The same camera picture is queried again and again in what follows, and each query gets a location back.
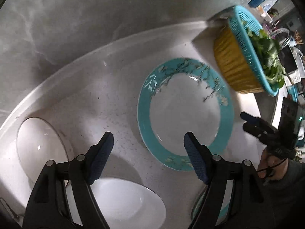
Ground green leafy vegetables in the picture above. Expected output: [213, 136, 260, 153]
[241, 20, 286, 89]

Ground white plate with gold rim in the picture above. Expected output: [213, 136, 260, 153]
[17, 117, 74, 182]

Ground person's right hand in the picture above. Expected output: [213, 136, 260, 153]
[257, 148, 289, 180]

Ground teal floral plate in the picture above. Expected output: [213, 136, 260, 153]
[137, 58, 234, 172]
[191, 186, 230, 226]

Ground large white bowl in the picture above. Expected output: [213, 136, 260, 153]
[90, 177, 166, 228]

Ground teal colander basket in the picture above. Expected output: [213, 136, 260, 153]
[229, 5, 279, 97]

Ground yellow ribbed basin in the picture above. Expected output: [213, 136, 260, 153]
[213, 25, 264, 94]

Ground person's right forearm dark sleeve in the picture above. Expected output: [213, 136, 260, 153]
[266, 160, 304, 228]

